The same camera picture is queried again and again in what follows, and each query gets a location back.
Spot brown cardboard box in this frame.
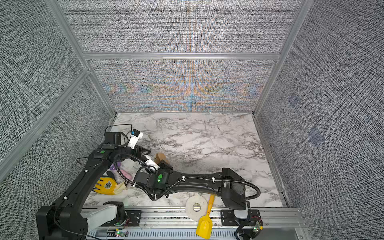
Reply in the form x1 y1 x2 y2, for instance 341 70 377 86
154 153 170 167

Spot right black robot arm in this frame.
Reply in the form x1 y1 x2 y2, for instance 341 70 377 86
132 161 261 211

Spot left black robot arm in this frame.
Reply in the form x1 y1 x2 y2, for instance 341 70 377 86
36 132 151 240

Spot yellow work glove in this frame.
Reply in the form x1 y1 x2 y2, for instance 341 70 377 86
93 177 126 195

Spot white tape roll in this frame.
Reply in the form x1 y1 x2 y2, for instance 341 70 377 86
185 195 208 222

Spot yellow plastic toy shovel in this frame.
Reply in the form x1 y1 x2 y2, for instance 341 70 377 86
196 195 215 240

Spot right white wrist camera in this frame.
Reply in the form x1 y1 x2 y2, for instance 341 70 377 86
144 155 160 171

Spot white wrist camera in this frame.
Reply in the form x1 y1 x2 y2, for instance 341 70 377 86
144 155 160 171
128 129 144 149

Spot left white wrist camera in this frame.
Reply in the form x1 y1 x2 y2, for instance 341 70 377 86
128 129 144 149

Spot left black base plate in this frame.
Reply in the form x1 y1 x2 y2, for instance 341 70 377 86
102 201 142 228

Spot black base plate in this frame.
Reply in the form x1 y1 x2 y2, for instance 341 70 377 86
102 201 142 228
220 209 263 227

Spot aluminium front frame rail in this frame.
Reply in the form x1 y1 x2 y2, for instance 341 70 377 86
82 207 311 240

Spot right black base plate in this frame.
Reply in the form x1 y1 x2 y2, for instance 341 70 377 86
220 209 263 227

